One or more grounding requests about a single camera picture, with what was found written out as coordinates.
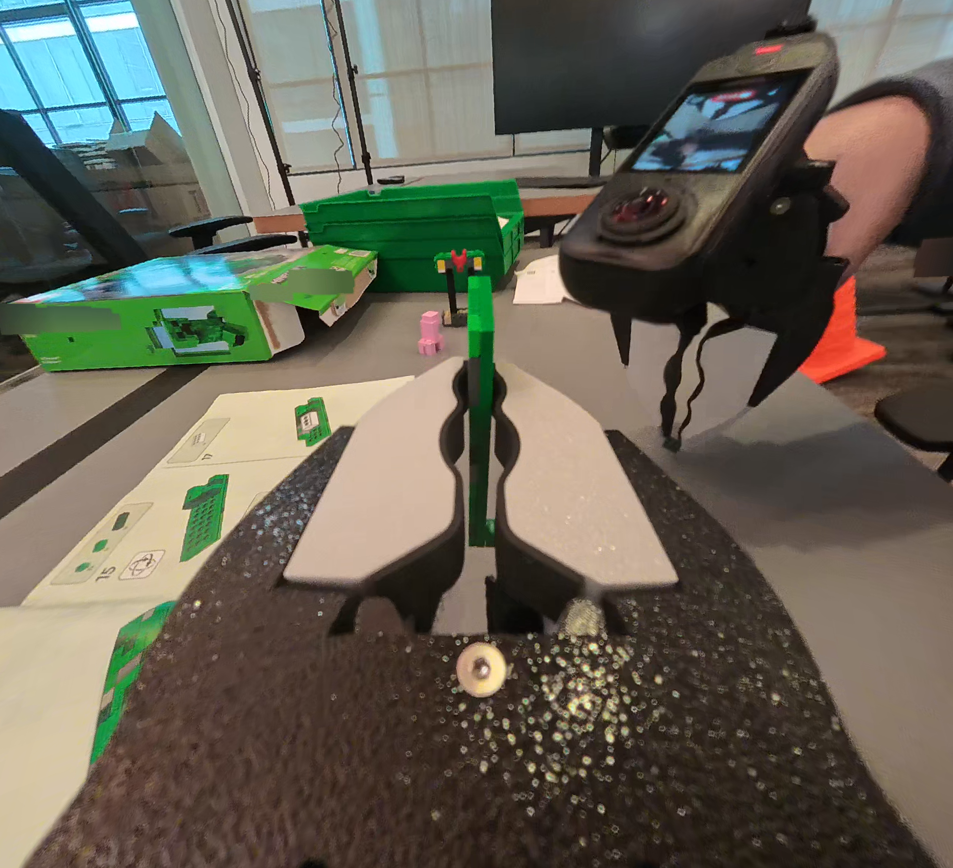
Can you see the grey desk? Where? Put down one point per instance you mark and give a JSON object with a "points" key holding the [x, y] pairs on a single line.
{"points": [[744, 510]]}

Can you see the green cardboard toy box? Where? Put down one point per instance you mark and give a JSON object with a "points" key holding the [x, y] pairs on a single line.
{"points": [[97, 350]]}

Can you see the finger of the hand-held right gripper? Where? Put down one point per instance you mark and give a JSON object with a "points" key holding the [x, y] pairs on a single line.
{"points": [[698, 380], [672, 391]]}

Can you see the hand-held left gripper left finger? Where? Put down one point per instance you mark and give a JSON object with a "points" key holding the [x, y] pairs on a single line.
{"points": [[372, 503]]}

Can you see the large black screen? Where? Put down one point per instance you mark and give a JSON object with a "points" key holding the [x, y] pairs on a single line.
{"points": [[566, 26]]}

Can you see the pink brick pig figure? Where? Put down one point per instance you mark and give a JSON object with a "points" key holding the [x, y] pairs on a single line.
{"points": [[430, 332]]}

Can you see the orange traffic cone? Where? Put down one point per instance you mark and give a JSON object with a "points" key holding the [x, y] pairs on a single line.
{"points": [[841, 339]]}

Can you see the person's right hand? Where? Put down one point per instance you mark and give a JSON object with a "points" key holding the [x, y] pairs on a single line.
{"points": [[871, 175]]}

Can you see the black office chair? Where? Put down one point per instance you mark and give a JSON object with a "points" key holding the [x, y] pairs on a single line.
{"points": [[74, 190]]}

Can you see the building instruction booklet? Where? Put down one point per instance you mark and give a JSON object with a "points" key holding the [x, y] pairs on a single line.
{"points": [[238, 421]]}

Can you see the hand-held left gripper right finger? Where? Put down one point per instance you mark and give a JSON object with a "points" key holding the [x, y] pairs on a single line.
{"points": [[588, 503]]}

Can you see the person's right forearm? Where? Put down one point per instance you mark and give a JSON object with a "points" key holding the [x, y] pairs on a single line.
{"points": [[931, 101]]}

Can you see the green studded brick plate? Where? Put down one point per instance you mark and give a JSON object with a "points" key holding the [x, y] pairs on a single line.
{"points": [[480, 436]]}

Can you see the white plastic bag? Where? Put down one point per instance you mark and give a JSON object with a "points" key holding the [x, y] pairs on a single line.
{"points": [[540, 285]]}

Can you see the black brick stand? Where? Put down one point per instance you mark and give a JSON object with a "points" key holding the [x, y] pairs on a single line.
{"points": [[453, 294]]}

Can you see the green plastic bin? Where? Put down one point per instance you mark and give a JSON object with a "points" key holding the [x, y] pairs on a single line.
{"points": [[409, 242]]}

